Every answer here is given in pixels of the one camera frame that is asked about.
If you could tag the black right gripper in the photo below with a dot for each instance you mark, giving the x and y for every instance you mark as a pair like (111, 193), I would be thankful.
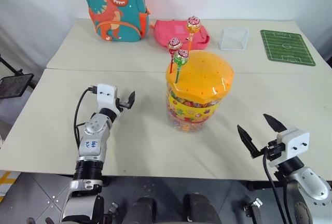
(276, 151)

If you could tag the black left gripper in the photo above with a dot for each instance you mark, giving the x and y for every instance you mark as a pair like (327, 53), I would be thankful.
(119, 104)

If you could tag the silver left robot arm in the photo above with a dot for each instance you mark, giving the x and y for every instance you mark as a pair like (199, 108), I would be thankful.
(90, 141)

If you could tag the green wrapped lollipop green stick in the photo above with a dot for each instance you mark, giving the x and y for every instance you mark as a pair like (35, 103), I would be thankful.
(181, 57)

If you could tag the red wrapped lollipop yellow stick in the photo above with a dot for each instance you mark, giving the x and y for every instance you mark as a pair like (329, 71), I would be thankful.
(174, 44)

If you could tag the orange wrapped lollipop orange stick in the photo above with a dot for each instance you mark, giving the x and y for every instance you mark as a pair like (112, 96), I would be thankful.
(193, 25)

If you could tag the clear candy jar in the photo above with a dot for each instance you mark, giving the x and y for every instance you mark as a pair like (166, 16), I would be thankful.
(192, 115)

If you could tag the pink fabric pouch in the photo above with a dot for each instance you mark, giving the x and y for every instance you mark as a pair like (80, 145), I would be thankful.
(171, 33)

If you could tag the orange perforated jar lid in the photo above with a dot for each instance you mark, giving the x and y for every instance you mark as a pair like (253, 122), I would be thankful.
(205, 76)

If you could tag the green soccer field mat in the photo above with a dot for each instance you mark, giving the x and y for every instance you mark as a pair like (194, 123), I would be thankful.
(286, 47)

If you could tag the teal dinosaur backpack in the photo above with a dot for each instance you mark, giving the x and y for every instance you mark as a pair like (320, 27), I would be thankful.
(116, 6)

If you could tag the clear plastic box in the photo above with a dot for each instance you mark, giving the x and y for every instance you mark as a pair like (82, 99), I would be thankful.
(233, 40)

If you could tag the dark rounded shape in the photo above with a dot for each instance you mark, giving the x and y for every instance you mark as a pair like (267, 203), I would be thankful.
(201, 209)
(140, 211)

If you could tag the black mesh tray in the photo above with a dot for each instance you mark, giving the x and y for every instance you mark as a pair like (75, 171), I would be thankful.
(14, 85)

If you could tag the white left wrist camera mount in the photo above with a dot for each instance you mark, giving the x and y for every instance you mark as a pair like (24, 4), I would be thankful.
(105, 97)

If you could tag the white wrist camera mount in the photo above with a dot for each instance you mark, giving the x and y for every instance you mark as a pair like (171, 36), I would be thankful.
(295, 145)
(105, 97)

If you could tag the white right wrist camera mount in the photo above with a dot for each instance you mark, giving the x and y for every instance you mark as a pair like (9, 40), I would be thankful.
(295, 145)

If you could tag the black metal stand frame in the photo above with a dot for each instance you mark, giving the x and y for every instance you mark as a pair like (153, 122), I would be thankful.
(10, 66)

